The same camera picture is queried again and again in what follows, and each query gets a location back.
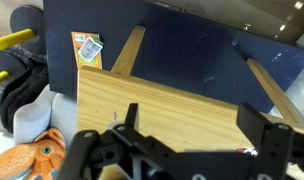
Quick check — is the wooden table leg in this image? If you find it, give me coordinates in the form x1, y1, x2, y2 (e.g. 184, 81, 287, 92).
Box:
246, 57, 304, 129
110, 24, 147, 77

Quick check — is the orange paper packet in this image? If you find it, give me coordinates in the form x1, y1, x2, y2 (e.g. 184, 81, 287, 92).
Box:
70, 31, 104, 70

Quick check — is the orange octopus plush toy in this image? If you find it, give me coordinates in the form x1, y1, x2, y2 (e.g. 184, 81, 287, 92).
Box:
0, 127, 67, 180

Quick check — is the white printed tag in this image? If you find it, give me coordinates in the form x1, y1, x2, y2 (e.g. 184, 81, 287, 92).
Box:
77, 35, 104, 62

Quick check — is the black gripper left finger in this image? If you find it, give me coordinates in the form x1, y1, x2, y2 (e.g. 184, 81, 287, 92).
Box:
56, 102, 181, 180

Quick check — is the dark blue board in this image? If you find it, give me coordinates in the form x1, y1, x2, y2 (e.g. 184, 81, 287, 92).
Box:
42, 0, 304, 114

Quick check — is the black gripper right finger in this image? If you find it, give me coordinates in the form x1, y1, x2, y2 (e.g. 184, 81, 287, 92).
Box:
236, 102, 304, 180

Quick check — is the dark grey disc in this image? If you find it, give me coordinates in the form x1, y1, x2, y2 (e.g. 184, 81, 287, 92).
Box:
0, 52, 15, 78
9, 4, 46, 56

